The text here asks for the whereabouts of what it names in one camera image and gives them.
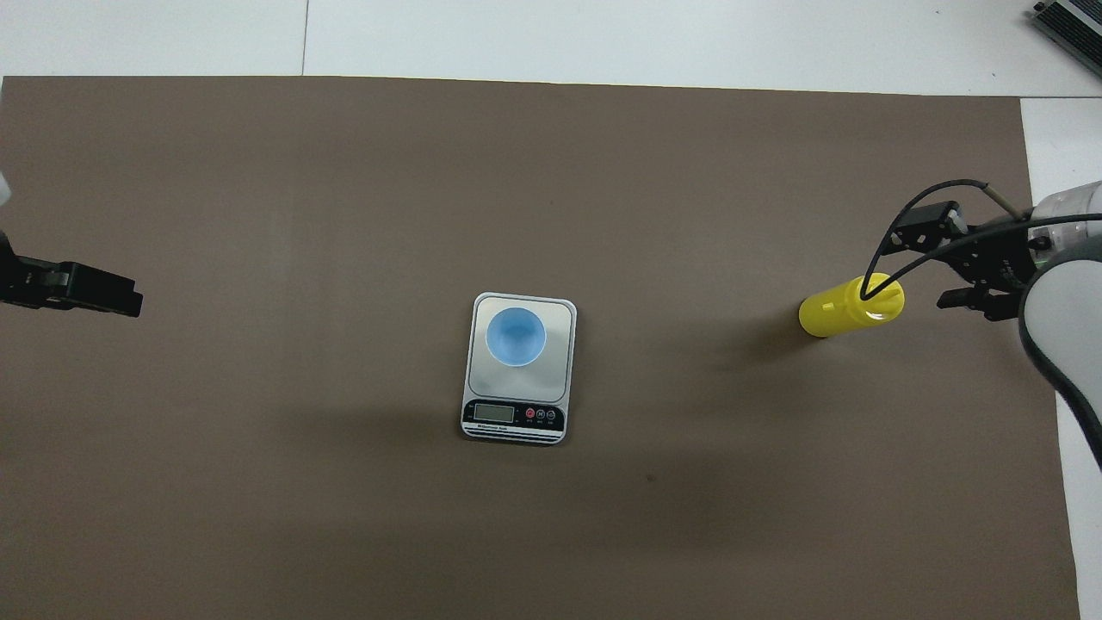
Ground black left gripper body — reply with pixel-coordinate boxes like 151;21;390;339
0;231;22;304

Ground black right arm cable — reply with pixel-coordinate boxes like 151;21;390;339
859;178;1102;302

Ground yellow squeeze bottle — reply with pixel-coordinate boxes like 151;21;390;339
798;273;907;338

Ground silver digital kitchen scale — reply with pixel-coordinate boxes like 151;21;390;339
460;292;579;446

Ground light blue plastic cup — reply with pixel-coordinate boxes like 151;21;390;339
486;307;548;369

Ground brown table mat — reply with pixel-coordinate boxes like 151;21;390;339
0;76;1081;620

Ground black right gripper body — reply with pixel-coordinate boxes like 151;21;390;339
963;219;1048;322

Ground grey ribbed metal device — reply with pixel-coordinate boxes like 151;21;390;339
1031;0;1102;80

